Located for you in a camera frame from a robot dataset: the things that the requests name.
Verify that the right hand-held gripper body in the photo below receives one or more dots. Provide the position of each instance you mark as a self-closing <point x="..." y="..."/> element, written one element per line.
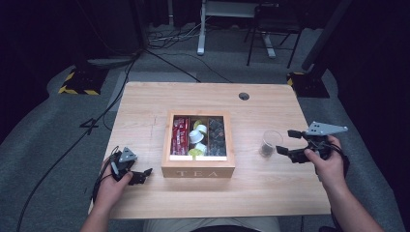
<point x="317" y="146"/>

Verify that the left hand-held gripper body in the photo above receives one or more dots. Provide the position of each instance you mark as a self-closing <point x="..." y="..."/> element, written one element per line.
<point x="124" y="161"/>

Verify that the clear plastic cup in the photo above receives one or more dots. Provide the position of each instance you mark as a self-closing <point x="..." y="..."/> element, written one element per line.
<point x="270" y="143"/>

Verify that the single dark tea packet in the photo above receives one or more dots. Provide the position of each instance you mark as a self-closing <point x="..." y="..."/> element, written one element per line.
<point x="267" y="150"/>

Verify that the wooden tea box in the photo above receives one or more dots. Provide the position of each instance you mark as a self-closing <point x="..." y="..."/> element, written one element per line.
<point x="198" y="167"/>

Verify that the person's right hand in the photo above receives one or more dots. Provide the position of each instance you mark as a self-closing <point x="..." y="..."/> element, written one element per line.
<point x="328" y="167"/>

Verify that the person's left hand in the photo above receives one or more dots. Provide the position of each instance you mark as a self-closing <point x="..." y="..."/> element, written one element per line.
<point x="111" y="190"/>

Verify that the striped black stand base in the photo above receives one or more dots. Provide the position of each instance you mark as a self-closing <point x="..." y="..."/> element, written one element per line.
<point x="309" y="85"/>
<point x="84" y="80"/>

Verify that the row of red packets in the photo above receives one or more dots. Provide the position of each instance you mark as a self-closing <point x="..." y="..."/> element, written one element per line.
<point x="180" y="135"/>

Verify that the green capsule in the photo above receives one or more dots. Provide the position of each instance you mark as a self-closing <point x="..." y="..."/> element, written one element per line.
<point x="194" y="152"/>
<point x="197" y="123"/>

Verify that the pile of dark tea packets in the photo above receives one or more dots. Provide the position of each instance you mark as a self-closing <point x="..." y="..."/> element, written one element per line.
<point x="216" y="137"/>

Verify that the black slanted pole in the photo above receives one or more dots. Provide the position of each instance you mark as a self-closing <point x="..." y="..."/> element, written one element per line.
<point x="325" y="35"/>

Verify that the black chair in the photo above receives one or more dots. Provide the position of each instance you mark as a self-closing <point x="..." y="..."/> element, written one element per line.
<point x="277" y="22"/>

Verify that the white desk frame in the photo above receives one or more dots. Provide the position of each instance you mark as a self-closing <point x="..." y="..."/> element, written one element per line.
<point x="206" y="29"/>

